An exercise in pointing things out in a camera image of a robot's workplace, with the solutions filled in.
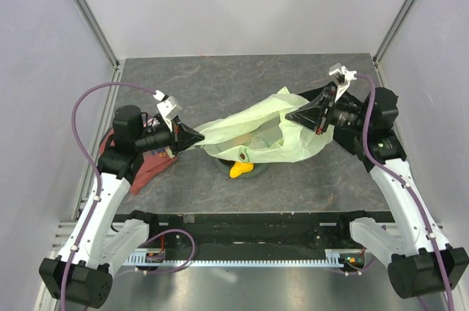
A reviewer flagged grey green plate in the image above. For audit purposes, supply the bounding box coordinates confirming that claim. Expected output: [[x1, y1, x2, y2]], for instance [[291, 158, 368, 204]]
[[214, 158, 269, 179]]

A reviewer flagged aluminium corner frame rail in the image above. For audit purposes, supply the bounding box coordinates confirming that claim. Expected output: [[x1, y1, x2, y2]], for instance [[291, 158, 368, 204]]
[[372, 0, 417, 67]]

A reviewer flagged left aluminium frame post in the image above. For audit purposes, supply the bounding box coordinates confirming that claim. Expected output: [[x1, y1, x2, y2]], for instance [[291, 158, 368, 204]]
[[73, 0, 120, 70]]

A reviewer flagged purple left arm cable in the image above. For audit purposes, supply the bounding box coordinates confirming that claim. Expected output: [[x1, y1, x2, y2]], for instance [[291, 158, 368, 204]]
[[59, 82, 199, 311]]

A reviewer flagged light green plastic bag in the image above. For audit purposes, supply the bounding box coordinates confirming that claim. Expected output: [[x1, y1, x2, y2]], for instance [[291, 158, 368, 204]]
[[194, 87, 334, 164]]

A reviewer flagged red printed t-shirt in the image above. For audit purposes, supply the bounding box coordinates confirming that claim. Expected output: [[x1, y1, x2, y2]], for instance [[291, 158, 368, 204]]
[[97, 112, 176, 195]]

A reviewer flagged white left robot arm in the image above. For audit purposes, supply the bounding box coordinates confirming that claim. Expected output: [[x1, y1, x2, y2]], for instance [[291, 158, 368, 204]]
[[39, 105, 204, 309]]

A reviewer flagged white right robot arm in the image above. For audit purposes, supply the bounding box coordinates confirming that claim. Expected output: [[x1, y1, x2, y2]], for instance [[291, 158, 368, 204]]
[[286, 84, 468, 299]]

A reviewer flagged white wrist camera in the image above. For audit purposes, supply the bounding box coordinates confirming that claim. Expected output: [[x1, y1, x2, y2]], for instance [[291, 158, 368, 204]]
[[153, 90, 182, 132], [328, 63, 357, 103]]

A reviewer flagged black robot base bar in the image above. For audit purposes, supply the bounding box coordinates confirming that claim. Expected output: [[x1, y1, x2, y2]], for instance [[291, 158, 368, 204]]
[[114, 211, 394, 249]]

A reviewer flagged black folded cloth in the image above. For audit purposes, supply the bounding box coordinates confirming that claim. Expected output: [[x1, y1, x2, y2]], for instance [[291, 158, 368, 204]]
[[285, 84, 366, 125]]

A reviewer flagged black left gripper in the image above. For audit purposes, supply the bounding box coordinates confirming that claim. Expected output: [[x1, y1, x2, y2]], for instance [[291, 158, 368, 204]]
[[134, 116, 204, 156]]

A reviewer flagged yellow lemon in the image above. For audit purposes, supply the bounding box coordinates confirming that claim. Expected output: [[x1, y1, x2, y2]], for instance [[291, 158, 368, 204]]
[[234, 133, 252, 146]]

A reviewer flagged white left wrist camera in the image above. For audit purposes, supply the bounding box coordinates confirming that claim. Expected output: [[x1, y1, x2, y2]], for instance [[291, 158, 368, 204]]
[[153, 90, 182, 132]]

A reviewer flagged yellow pear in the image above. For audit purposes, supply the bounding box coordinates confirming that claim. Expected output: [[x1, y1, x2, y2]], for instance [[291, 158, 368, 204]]
[[229, 161, 254, 179]]

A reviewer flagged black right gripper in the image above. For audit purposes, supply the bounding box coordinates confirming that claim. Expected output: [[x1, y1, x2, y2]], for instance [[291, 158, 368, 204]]
[[286, 86, 371, 135]]

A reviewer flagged grey slotted cable duct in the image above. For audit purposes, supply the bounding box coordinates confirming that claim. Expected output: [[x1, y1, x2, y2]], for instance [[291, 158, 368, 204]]
[[123, 249, 365, 269]]

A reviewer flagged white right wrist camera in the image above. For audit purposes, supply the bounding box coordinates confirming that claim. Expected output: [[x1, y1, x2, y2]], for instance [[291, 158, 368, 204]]
[[328, 63, 357, 103]]

